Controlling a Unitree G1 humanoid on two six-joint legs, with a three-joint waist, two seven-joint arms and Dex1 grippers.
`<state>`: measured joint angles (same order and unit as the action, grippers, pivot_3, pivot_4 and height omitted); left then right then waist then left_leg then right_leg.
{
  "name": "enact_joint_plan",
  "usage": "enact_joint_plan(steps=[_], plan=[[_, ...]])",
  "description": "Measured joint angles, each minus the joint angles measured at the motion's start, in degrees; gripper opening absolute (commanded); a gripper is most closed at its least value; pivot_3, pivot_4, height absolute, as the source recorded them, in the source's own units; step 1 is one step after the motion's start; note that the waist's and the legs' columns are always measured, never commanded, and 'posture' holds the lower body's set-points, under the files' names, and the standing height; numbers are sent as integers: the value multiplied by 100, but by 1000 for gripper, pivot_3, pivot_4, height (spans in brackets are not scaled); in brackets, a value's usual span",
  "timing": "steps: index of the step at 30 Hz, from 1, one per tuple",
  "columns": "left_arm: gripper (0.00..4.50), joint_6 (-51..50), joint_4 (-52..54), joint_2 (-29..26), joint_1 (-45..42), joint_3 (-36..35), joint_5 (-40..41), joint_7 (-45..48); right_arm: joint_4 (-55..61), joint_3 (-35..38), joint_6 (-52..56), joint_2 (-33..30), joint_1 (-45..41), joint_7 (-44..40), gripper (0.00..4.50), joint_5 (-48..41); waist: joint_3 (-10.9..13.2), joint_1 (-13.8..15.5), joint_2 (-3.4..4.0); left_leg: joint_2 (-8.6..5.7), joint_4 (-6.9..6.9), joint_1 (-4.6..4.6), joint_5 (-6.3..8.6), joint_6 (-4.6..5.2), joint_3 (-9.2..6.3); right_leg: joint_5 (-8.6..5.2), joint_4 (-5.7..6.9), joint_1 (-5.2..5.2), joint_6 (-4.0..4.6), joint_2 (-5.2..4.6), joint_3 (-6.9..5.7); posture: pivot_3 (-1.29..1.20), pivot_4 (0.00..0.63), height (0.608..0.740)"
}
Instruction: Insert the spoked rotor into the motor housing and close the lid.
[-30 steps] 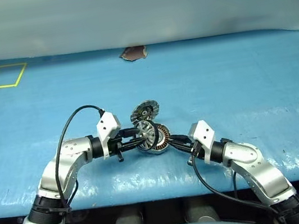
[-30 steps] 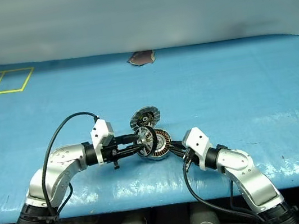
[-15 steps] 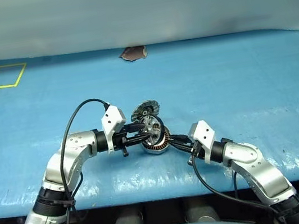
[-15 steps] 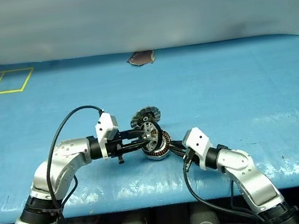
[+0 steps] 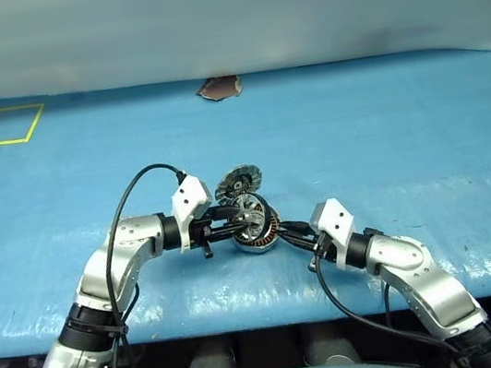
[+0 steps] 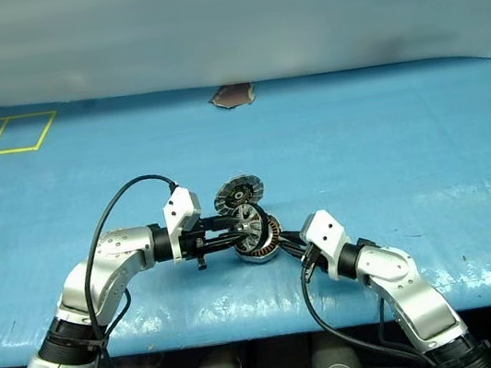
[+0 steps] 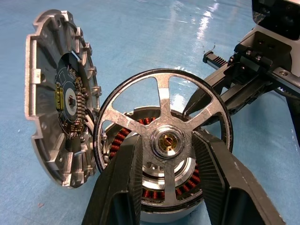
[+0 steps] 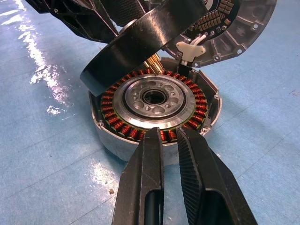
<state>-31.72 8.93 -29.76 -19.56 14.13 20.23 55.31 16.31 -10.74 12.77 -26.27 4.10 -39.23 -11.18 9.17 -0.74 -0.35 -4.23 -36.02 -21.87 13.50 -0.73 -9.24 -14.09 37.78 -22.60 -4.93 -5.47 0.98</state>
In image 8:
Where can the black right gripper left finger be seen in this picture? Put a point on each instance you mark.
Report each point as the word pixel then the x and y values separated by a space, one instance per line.
pixel 140 178

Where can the grey motor housing copper stator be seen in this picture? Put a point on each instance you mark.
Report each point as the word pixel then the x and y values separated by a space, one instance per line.
pixel 152 122

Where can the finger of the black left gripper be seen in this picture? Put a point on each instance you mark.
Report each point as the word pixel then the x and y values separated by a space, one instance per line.
pixel 82 21
pixel 126 11

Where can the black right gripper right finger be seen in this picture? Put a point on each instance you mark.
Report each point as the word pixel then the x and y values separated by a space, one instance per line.
pixel 201 178

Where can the grey motor lid circuit board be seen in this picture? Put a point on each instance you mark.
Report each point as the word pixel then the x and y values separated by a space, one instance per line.
pixel 246 30

